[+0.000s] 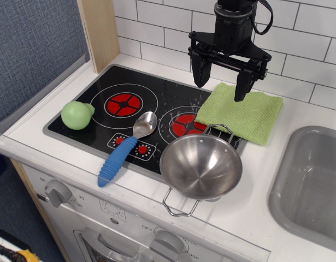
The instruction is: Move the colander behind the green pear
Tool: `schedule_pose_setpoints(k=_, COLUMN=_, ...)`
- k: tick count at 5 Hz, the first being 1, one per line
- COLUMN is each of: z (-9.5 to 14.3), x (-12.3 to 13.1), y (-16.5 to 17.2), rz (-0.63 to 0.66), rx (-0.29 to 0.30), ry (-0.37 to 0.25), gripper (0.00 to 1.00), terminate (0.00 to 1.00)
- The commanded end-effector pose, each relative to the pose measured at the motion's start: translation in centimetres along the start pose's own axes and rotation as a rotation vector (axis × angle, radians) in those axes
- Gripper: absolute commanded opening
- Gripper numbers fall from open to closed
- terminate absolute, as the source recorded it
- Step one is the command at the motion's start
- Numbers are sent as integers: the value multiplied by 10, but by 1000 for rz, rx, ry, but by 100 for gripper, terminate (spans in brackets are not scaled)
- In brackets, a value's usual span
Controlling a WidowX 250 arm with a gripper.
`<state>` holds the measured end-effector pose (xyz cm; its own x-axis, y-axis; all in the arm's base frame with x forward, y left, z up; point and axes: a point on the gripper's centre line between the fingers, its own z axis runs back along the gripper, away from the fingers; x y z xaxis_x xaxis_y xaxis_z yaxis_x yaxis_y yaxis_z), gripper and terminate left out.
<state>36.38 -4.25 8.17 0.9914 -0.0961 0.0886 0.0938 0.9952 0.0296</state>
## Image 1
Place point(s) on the green folded cloth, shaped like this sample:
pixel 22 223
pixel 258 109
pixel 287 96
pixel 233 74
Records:
pixel 251 119

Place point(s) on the yellow black object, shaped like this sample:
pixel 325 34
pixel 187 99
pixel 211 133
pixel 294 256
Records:
pixel 19 256

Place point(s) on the grey oven knob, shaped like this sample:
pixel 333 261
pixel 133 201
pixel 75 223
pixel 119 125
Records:
pixel 167 245

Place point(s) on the grey sink basin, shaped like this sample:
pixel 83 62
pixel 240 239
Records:
pixel 303 197

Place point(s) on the stainless steel colander bowl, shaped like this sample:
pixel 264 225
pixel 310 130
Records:
pixel 201 166

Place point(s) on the green toy pear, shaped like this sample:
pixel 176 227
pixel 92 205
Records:
pixel 77 115

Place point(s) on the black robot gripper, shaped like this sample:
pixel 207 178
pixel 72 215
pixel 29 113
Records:
pixel 230 46

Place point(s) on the blue handled metal spoon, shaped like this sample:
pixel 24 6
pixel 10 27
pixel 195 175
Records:
pixel 143 126

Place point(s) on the grey timer knob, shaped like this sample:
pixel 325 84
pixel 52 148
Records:
pixel 57 193

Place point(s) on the black toy stovetop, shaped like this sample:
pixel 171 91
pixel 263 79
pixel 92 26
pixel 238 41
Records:
pixel 120 96

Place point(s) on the white toy oven door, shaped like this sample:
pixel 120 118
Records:
pixel 112 246

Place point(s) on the wooden side post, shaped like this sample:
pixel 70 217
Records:
pixel 99 25

